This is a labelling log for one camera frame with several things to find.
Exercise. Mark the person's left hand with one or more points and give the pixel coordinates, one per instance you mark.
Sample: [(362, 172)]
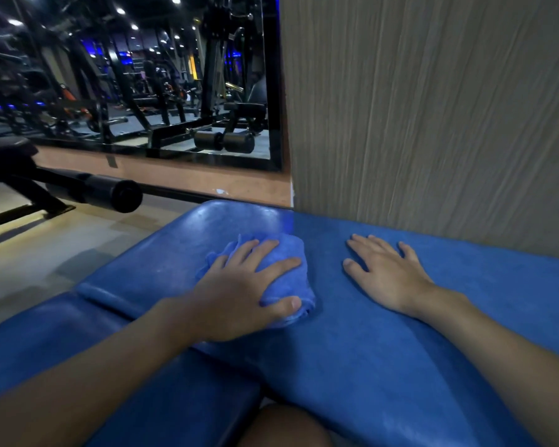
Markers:
[(233, 297)]

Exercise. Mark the person's right hand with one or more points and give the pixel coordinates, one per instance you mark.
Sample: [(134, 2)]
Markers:
[(393, 283)]

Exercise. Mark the blue microfibre cloth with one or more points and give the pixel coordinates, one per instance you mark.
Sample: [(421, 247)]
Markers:
[(284, 251)]

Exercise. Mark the blue bench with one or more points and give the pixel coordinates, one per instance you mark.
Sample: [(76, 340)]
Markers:
[(377, 367)]

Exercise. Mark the person's left forearm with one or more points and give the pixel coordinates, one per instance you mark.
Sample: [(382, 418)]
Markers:
[(74, 381)]

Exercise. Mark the person's right forearm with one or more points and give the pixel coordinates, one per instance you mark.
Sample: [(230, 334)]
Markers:
[(512, 363)]

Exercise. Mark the person's leg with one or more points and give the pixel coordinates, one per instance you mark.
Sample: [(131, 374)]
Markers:
[(284, 428)]

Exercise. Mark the black workout bench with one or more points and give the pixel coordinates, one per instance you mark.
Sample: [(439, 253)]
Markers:
[(9, 162)]

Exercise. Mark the black roller pad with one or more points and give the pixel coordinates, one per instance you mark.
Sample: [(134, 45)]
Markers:
[(102, 193)]

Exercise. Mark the black framed wall mirror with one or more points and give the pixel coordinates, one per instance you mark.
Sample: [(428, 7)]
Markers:
[(121, 79)]

